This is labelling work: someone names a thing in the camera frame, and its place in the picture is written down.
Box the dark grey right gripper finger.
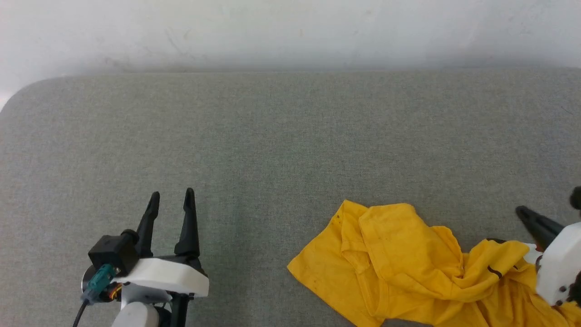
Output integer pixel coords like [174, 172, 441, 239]
[515, 205, 566, 251]

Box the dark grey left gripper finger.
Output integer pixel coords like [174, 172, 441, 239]
[174, 188, 201, 261]
[136, 191, 161, 258]

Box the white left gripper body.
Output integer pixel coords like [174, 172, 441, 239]
[111, 255, 210, 298]

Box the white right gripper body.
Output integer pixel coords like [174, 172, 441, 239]
[535, 221, 581, 306]

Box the yellow shirt with white print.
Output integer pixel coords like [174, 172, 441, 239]
[287, 199, 581, 327]

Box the grey-green fabric sofa seat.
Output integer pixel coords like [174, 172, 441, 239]
[0, 68, 581, 327]

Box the black cable with teal plug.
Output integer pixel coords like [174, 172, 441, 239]
[73, 264, 117, 327]

